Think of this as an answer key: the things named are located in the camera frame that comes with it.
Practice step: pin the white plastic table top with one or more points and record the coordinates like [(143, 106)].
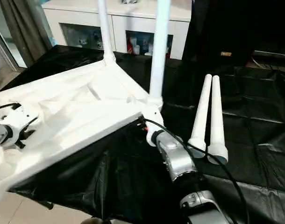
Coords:
[(74, 112)]

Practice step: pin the white plastic table leg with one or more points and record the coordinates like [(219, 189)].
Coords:
[(217, 116), (158, 58), (202, 112), (106, 30)]

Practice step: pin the black plastic mat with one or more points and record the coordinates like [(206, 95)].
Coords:
[(121, 182)]

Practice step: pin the black stand leg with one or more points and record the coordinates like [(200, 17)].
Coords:
[(49, 205)]

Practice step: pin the grey-brown curtain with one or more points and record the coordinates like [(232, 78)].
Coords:
[(28, 30)]

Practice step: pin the black box with yellow label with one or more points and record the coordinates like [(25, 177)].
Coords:
[(217, 28)]

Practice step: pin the white glass-door cabinet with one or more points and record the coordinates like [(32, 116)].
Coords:
[(81, 16)]

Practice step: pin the dark crumpled object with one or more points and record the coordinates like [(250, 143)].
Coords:
[(128, 2)]

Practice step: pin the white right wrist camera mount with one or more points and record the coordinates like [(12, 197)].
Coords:
[(155, 116)]

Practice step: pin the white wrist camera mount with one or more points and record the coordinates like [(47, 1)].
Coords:
[(155, 116), (16, 116)]

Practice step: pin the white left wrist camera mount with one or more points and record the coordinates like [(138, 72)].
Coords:
[(16, 116)]

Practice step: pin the dark metal rail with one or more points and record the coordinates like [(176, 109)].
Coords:
[(273, 54)]

